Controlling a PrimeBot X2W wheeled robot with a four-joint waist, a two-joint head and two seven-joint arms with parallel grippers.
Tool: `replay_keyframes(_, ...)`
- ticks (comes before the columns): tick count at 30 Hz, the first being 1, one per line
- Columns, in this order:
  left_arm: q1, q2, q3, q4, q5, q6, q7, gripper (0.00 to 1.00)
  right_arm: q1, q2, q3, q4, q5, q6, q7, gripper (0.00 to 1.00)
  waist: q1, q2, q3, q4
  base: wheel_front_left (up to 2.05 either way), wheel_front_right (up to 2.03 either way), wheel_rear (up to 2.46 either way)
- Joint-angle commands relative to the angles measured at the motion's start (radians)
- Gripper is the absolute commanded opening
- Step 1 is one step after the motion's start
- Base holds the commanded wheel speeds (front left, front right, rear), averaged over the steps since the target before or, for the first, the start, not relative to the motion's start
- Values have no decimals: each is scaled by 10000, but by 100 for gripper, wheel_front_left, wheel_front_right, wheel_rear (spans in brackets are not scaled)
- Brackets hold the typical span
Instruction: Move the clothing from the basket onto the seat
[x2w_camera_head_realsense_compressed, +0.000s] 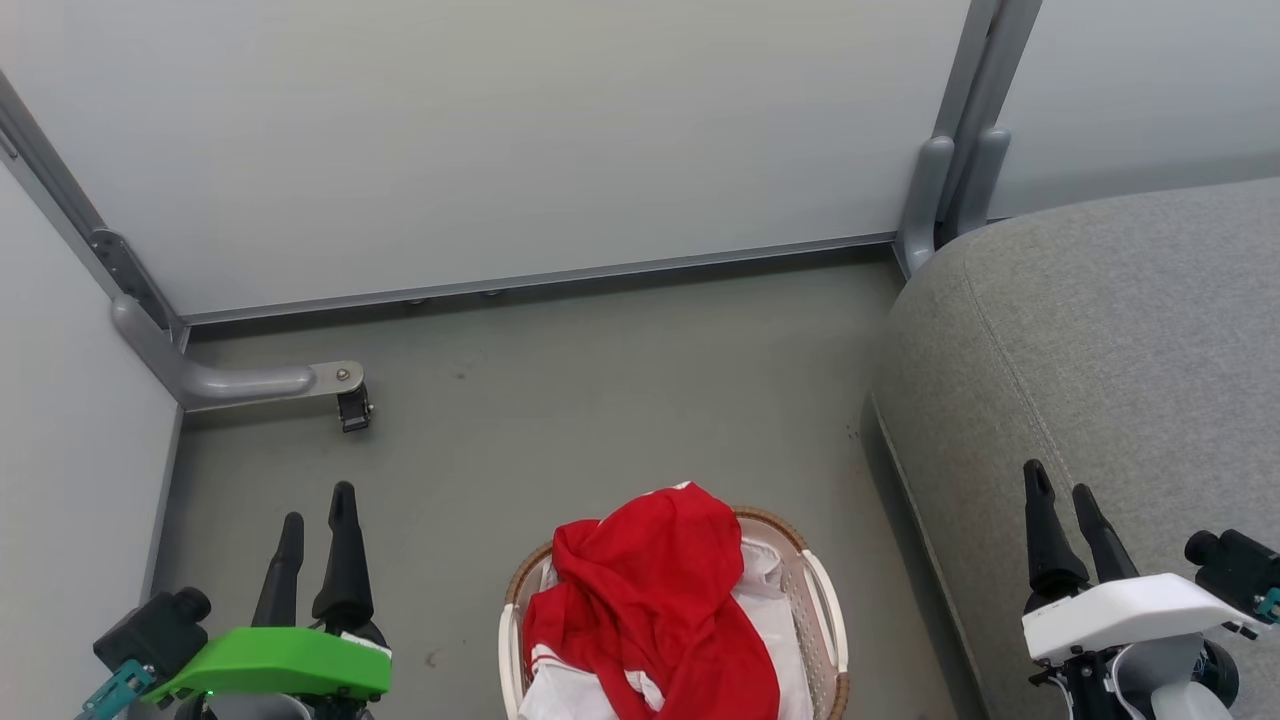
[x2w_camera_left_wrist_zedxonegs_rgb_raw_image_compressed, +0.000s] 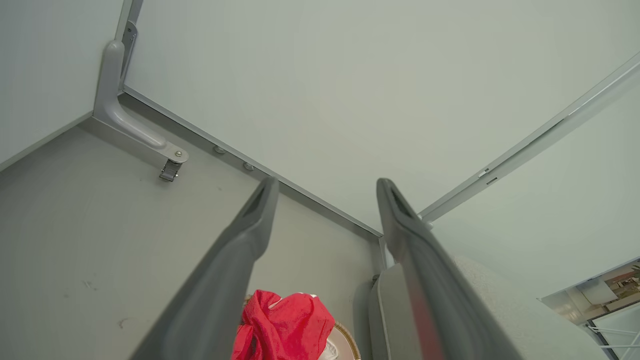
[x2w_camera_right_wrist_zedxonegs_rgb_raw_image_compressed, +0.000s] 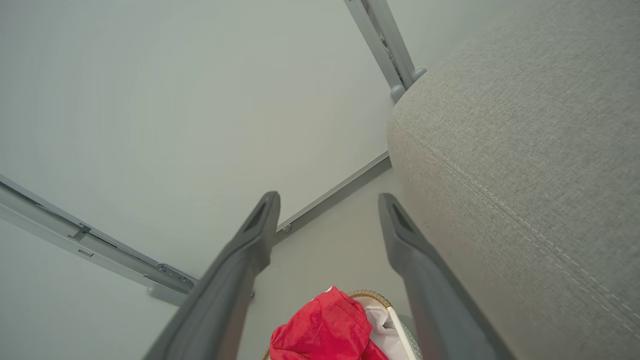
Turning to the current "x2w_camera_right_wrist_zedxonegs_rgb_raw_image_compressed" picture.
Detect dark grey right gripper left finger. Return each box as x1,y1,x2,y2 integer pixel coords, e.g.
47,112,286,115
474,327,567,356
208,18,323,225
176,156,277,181
142,191,281,360

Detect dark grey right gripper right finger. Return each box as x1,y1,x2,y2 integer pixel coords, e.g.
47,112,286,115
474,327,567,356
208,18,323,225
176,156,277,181
378,193,517,360

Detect red cloth item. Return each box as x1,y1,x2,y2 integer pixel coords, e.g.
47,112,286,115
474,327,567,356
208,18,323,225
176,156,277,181
269,286,390,360

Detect grey fabric sofa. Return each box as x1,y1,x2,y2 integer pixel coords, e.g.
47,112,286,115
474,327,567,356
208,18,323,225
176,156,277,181
387,0,640,360

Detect wicker-rimmed white laundry basket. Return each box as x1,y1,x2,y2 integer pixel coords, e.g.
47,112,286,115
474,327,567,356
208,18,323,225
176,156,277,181
262,289,423,360

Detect white basket liner cloth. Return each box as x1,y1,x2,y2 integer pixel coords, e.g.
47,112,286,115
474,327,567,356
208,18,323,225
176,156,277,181
362,300,402,360

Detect grey aluminium floor rail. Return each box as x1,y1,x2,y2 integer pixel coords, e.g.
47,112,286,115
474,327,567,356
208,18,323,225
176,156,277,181
272,152,392,246

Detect grey aluminium frame post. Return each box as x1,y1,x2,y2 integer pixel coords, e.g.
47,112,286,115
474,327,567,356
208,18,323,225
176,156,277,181
344,0,428,104
0,174,199,307

